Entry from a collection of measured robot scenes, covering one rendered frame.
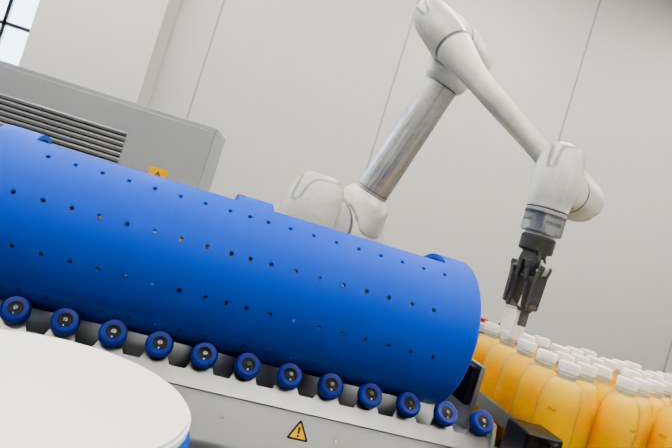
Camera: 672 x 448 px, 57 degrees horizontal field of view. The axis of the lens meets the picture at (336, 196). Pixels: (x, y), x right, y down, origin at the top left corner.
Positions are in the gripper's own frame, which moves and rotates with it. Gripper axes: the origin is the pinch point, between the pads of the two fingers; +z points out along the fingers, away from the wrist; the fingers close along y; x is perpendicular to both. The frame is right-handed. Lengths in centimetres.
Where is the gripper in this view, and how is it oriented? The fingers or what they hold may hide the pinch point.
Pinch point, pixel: (513, 323)
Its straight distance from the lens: 144.3
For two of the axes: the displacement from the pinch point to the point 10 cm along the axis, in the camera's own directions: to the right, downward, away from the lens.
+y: 2.2, 0.4, -9.7
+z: -2.9, 9.6, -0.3
